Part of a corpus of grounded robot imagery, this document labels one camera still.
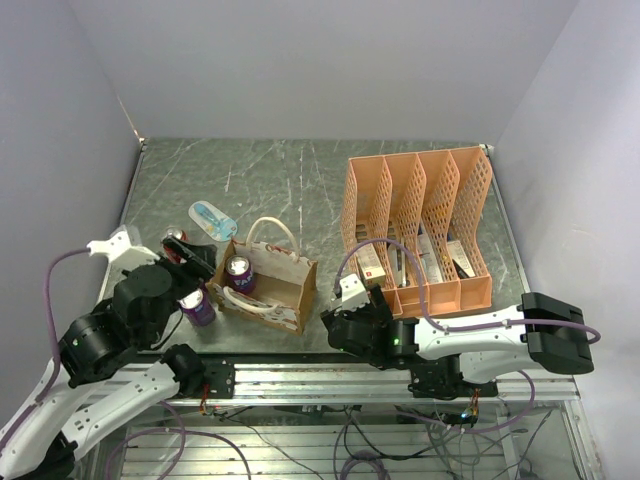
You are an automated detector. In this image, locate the red soda can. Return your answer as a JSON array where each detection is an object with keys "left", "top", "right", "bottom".
[{"left": 164, "top": 226, "right": 188, "bottom": 241}]

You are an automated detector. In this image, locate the purple soda can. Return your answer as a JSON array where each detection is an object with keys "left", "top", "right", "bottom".
[
  {"left": 225, "top": 254, "right": 256, "bottom": 295},
  {"left": 179, "top": 288, "right": 216, "bottom": 327}
]

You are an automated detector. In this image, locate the brown canvas tote bag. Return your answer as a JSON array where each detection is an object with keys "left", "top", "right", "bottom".
[{"left": 206, "top": 217, "right": 318, "bottom": 335}]

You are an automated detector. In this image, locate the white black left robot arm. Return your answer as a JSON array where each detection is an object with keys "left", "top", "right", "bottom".
[{"left": 1, "top": 232, "right": 217, "bottom": 479}]

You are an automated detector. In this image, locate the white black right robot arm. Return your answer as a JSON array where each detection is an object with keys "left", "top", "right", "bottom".
[{"left": 320, "top": 288, "right": 599, "bottom": 400}]

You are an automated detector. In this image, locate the blue white blister pack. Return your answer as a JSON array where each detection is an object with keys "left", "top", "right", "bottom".
[{"left": 188, "top": 200, "right": 238, "bottom": 242}]

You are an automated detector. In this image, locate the white staples box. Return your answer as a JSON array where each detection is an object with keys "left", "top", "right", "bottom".
[{"left": 355, "top": 244, "right": 386, "bottom": 288}]

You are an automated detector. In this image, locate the metal stapler tool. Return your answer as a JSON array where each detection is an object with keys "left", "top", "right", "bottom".
[{"left": 389, "top": 245, "right": 407, "bottom": 288}]

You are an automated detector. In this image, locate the white red box in organizer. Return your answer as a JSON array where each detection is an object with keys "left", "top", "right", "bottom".
[{"left": 417, "top": 233, "right": 444, "bottom": 284}]

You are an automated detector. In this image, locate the peach plastic file organizer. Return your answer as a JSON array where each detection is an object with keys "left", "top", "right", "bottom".
[{"left": 341, "top": 146, "right": 492, "bottom": 317}]

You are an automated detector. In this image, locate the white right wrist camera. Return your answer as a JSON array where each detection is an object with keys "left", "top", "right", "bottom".
[{"left": 331, "top": 274, "right": 370, "bottom": 312}]

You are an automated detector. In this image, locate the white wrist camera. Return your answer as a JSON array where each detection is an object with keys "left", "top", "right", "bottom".
[
  {"left": 331, "top": 274, "right": 370, "bottom": 312},
  {"left": 86, "top": 224, "right": 160, "bottom": 271}
]

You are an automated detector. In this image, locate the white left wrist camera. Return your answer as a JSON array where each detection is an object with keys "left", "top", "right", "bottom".
[{"left": 86, "top": 224, "right": 160, "bottom": 271}]

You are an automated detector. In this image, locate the aluminium frame rail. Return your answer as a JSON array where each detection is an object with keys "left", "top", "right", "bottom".
[{"left": 85, "top": 363, "right": 580, "bottom": 406}]

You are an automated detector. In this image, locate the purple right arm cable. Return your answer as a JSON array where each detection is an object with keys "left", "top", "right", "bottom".
[{"left": 333, "top": 237, "right": 602, "bottom": 345}]

